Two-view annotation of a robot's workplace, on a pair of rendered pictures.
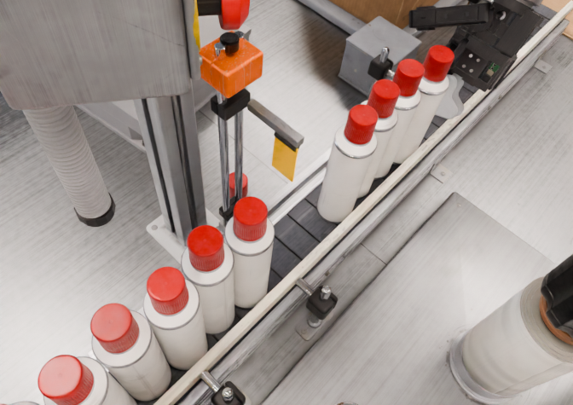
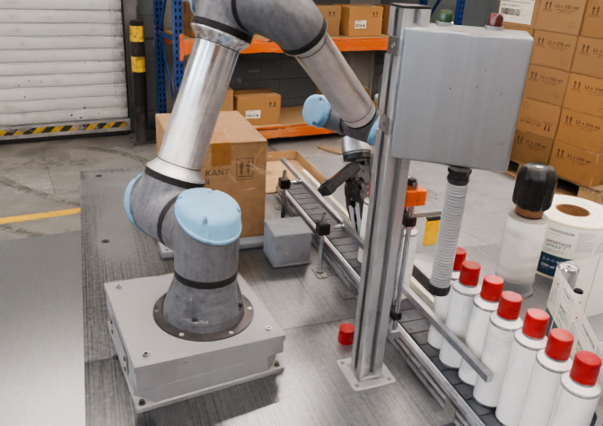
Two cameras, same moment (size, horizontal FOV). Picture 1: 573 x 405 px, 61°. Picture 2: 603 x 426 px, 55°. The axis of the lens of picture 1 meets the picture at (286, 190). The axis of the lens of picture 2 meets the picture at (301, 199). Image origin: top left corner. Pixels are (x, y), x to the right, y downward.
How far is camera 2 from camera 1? 0.97 m
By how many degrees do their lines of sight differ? 53
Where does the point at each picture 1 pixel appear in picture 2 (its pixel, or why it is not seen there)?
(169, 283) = (493, 278)
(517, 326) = (527, 229)
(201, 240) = (471, 265)
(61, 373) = (537, 313)
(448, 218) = (422, 264)
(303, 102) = (286, 289)
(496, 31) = (365, 170)
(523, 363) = (537, 241)
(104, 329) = (515, 298)
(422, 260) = not seen: hidden behind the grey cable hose
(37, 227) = not seen: outside the picture
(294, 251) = (420, 318)
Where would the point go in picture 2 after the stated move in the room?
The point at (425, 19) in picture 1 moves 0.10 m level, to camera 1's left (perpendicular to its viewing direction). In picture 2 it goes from (334, 185) to (311, 196)
